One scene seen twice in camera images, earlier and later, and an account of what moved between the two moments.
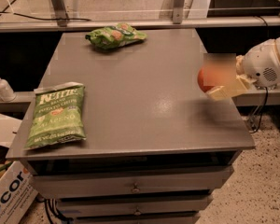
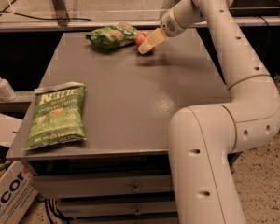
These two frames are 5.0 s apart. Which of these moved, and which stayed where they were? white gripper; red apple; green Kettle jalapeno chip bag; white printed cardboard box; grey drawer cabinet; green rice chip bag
Moved: white gripper; red apple
Stayed: grey drawer cabinet; white printed cardboard box; green rice chip bag; green Kettle jalapeno chip bag
